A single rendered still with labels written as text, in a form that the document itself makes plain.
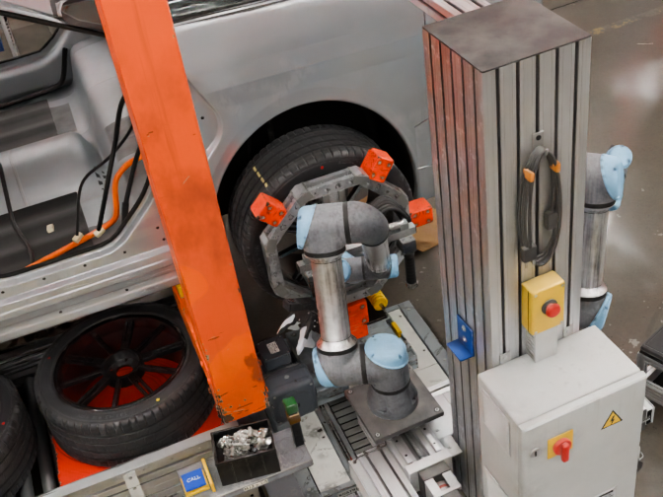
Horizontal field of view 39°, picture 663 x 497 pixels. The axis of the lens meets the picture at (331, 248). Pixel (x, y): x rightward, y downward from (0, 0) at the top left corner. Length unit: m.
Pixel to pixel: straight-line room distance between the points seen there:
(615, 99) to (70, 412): 3.63
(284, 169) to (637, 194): 2.28
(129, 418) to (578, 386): 1.71
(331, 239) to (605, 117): 3.29
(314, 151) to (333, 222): 0.80
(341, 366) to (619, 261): 2.18
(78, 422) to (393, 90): 1.61
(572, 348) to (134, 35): 1.32
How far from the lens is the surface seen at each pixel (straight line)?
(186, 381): 3.49
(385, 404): 2.77
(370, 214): 2.53
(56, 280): 3.44
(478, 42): 1.96
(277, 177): 3.24
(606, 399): 2.31
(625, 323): 4.27
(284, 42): 3.17
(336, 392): 3.84
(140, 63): 2.49
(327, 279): 2.58
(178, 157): 2.63
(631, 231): 4.76
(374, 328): 3.93
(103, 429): 3.46
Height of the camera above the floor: 2.91
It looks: 38 degrees down
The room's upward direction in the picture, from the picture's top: 9 degrees counter-clockwise
